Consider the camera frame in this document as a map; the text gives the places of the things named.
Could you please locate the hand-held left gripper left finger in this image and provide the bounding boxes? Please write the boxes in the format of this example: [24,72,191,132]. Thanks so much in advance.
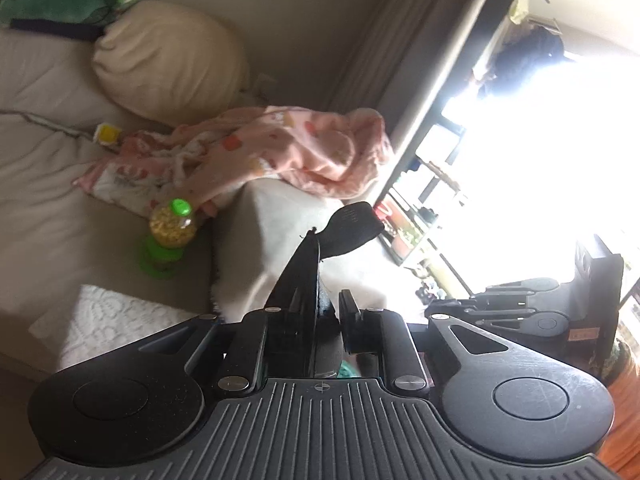
[140,307,281,392]

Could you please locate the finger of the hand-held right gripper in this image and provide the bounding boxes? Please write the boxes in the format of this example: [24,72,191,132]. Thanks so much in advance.
[485,277,561,297]
[425,297,572,335]

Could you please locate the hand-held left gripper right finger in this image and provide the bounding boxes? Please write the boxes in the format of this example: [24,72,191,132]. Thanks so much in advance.
[339,290,526,392]

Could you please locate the black sock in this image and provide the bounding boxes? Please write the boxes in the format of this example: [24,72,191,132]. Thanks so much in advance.
[264,202,386,378]

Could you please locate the white lace tablecloth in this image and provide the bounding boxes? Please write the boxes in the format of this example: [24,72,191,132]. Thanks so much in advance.
[27,284,201,373]

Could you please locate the green capped yellow toy bottle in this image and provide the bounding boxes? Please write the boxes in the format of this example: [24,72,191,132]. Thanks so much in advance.
[140,198,198,278]

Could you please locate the metal shelf rack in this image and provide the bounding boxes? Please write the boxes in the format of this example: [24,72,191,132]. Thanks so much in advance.
[375,157,476,271]

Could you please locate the pink printed blanket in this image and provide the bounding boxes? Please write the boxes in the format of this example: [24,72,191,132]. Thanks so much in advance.
[72,105,393,218]

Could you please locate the hanging dark clothes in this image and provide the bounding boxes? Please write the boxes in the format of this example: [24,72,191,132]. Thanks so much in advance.
[492,25,566,96]

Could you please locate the beige sofa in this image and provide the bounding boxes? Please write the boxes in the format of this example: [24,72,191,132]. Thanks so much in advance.
[0,25,251,376]

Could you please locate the small yellow white box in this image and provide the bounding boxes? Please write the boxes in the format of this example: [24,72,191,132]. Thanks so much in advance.
[94,122,125,148]

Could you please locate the light grey curtain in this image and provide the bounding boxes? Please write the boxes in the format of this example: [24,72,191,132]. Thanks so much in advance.
[320,0,506,161]

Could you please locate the beige pillow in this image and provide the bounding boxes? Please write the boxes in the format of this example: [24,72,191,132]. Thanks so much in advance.
[91,1,251,123]

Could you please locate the dark strap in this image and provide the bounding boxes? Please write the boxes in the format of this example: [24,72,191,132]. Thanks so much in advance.
[10,17,108,43]

